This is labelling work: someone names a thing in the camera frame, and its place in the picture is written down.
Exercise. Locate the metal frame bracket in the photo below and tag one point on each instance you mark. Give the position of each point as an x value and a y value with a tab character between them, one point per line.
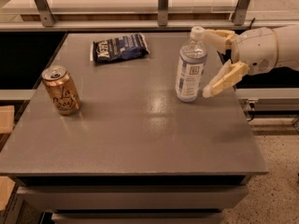
162	12
45	14
239	15

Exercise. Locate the tan cardboard box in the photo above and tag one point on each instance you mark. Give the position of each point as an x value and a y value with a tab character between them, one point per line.
6	118

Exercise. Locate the right metal frame bracket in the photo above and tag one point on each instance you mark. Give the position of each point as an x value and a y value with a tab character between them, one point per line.
239	15

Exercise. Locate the clear plastic water bottle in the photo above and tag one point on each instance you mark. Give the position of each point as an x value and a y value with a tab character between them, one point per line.
191	64

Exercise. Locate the blue chip bag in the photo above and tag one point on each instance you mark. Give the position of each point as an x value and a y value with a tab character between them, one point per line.
124	48

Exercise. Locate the lower grey drawer front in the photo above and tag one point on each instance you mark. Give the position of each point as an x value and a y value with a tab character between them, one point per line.
197	218

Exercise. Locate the middle metal frame bracket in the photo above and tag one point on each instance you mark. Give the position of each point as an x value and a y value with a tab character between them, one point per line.
162	12

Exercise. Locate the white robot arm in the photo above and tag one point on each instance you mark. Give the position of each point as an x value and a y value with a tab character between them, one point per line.
288	47

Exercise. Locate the gold LaCroix soda can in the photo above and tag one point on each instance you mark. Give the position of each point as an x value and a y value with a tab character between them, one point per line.
61	89

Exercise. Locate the grey cabinet drawer front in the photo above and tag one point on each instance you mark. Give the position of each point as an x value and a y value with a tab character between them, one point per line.
117	198

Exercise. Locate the left metal frame bracket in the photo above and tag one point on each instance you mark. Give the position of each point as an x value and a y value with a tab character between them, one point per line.
45	14

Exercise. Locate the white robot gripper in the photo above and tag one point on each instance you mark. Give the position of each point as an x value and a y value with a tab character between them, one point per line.
256	50

